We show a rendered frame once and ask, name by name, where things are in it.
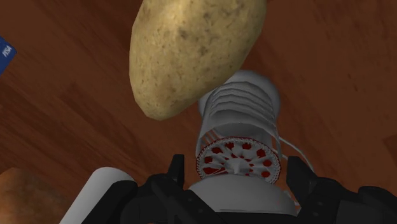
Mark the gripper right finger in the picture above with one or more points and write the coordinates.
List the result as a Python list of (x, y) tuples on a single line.
[(335, 201)]

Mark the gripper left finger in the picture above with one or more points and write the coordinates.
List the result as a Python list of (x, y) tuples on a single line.
[(161, 198)]

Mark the white ribbed tool, red-dotted disc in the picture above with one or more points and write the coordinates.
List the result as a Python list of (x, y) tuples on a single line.
[(240, 114)]

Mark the orange brown rough lump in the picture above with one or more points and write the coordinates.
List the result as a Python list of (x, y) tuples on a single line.
[(28, 198)]

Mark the brown potato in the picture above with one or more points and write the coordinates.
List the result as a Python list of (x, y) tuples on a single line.
[(192, 56)]

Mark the blue card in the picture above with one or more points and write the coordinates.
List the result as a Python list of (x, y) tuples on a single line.
[(5, 56)]

